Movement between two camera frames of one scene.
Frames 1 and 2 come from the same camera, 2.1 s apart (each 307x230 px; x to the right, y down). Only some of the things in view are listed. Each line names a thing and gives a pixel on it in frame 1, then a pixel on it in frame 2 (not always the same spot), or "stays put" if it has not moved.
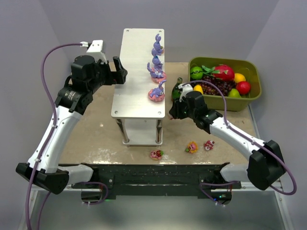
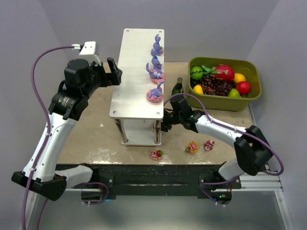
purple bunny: [157, 75] stays put
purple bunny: [157, 94] stays put
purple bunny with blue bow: [157, 64] stays put
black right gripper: [179, 111] -> [171, 119]
